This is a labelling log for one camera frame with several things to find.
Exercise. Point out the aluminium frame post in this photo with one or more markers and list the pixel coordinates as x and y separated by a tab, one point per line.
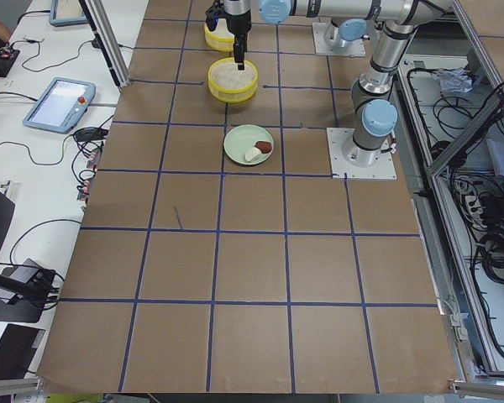
103	33

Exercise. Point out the light green plate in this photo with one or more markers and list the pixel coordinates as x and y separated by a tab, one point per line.
243	137

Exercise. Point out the black camera stand base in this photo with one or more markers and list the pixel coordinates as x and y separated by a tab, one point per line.
26	291

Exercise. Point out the near teach pendant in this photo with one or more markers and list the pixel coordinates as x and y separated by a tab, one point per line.
61	106

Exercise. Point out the far teach pendant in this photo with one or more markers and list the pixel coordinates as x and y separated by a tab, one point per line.
66	13

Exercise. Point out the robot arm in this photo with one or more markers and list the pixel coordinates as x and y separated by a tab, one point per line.
340	32
376	117

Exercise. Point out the white steamed bun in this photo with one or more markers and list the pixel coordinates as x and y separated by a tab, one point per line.
253	154

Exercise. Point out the brown bun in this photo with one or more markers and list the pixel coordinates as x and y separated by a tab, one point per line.
264	147

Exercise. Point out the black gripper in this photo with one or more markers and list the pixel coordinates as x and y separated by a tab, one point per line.
239	23

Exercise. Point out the crumpled white paper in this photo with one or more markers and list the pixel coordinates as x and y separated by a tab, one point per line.
456	80

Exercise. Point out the yellow bamboo steamer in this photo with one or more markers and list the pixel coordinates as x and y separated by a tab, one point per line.
227	83
220	39

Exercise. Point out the teach pendant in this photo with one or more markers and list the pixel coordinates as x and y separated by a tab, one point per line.
66	13
61	106

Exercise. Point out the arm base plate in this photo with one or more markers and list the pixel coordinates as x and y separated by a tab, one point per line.
352	50
348	161

